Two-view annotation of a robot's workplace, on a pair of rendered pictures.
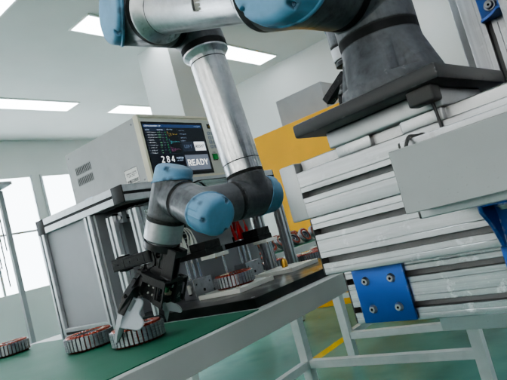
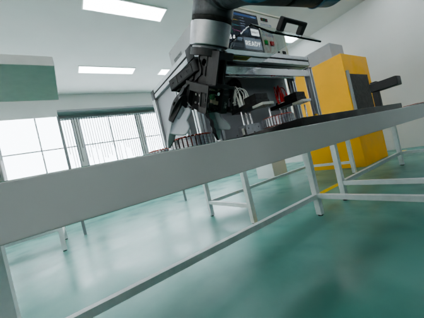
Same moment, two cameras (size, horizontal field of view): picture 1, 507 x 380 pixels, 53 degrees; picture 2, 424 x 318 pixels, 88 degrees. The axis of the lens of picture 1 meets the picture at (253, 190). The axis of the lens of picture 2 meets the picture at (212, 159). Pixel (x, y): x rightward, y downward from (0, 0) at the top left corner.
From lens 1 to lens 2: 61 cm
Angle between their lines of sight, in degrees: 20
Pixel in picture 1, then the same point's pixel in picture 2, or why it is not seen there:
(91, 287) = not seen: hidden behind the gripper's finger
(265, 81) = (293, 52)
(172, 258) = (216, 58)
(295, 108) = (312, 61)
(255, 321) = (305, 133)
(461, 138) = not seen: outside the picture
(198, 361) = (237, 160)
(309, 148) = (319, 82)
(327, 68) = (331, 40)
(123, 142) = not seen: hidden behind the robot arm
